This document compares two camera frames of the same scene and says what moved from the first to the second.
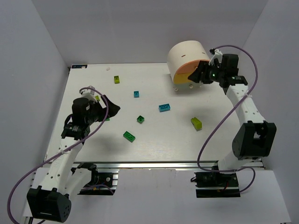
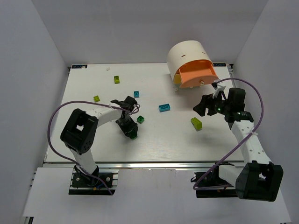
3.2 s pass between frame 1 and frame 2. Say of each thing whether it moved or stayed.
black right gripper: moved
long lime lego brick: stayed
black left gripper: moved
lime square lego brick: stayed
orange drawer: moved
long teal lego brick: stayed
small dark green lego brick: stayed
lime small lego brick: stayed
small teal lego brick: stayed
